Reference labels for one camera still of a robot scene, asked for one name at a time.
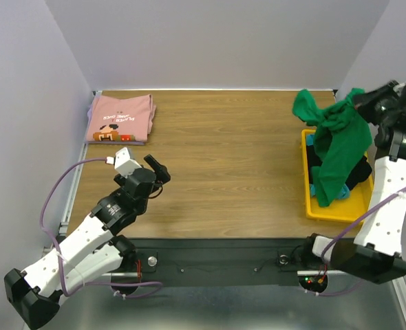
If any green t-shirt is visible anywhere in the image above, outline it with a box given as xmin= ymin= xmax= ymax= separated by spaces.
xmin=292 ymin=88 xmax=372 ymax=208

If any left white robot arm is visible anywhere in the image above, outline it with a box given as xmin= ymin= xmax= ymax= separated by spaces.
xmin=4 ymin=148 xmax=171 ymax=329

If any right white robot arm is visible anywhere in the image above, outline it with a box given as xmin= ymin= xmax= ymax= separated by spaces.
xmin=299 ymin=80 xmax=406 ymax=284

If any folded pink printed t-shirt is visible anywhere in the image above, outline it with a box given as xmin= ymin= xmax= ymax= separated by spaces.
xmin=85 ymin=94 xmax=156 ymax=144

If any black garment in bin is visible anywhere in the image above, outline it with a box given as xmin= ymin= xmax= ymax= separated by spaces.
xmin=306 ymin=145 xmax=372 ymax=195

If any folded lavender t-shirt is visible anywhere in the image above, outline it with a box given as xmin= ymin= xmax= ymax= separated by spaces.
xmin=87 ymin=103 xmax=94 ymax=121

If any teal garment in bin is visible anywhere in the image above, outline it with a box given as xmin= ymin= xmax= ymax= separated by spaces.
xmin=306 ymin=134 xmax=350 ymax=200

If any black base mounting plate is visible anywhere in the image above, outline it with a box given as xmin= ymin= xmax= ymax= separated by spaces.
xmin=112 ymin=238 xmax=323 ymax=287

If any yellow plastic bin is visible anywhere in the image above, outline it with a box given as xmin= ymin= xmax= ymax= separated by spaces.
xmin=300 ymin=129 xmax=374 ymax=223

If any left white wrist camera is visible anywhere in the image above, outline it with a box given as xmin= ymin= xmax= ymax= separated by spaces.
xmin=106 ymin=147 xmax=142 ymax=177

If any aluminium frame rail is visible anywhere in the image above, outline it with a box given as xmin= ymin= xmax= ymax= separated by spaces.
xmin=43 ymin=89 xmax=103 ymax=252

